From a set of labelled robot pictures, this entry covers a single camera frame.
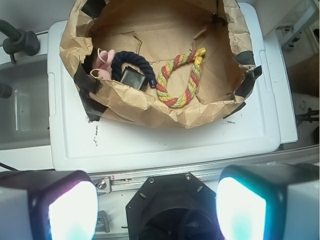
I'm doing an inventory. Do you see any black octagonal mount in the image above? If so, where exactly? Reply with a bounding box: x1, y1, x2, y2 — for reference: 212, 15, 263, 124
125, 172, 224, 240

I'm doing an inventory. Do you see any white plastic bin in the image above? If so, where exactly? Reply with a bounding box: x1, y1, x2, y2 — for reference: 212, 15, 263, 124
47, 3, 298, 173

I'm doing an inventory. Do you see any dark grey clamp handle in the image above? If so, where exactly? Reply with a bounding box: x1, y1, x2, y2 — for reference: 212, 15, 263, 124
0, 19, 41, 64

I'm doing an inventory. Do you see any multicolored twisted rope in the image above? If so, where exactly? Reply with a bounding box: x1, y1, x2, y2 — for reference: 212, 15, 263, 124
155, 47, 207, 109

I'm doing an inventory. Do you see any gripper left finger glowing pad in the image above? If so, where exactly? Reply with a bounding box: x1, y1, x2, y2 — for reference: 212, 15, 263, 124
0, 170, 98, 240

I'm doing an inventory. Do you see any dark green small box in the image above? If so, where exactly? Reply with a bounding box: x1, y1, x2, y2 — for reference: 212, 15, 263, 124
120, 66, 148, 91

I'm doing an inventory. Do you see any navy blue rope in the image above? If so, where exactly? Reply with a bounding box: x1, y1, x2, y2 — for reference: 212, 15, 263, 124
110, 51, 156, 89

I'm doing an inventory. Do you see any pink plush toy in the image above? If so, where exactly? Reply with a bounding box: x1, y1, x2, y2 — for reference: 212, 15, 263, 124
90, 48, 116, 80

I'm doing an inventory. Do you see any brown paper bag liner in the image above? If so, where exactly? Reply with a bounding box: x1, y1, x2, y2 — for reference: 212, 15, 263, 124
60, 0, 262, 129

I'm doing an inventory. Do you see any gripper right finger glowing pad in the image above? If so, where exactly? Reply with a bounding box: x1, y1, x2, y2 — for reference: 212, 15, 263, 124
216, 163, 320, 240

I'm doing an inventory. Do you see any clear plastic container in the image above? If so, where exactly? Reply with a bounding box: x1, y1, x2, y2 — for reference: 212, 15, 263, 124
0, 54, 50, 150

